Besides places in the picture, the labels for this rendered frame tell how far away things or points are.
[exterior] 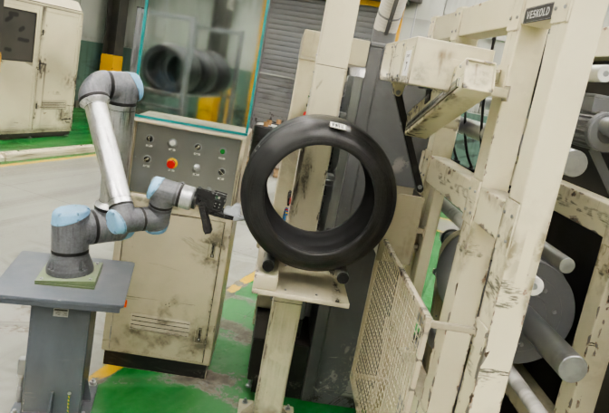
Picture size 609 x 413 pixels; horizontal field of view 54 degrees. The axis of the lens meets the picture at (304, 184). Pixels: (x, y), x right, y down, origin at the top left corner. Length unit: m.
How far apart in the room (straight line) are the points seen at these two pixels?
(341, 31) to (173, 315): 1.60
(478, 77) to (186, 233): 1.66
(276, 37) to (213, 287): 9.62
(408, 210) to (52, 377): 1.64
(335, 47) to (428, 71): 0.67
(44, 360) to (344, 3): 1.91
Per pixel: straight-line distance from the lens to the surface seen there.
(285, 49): 12.19
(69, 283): 2.62
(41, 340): 2.75
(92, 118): 2.40
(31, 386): 2.85
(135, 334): 3.17
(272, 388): 2.84
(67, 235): 2.60
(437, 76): 1.89
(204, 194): 2.26
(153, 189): 2.26
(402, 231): 2.52
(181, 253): 2.97
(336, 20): 2.47
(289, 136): 2.10
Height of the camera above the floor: 1.62
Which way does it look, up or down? 11 degrees down
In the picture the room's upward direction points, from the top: 10 degrees clockwise
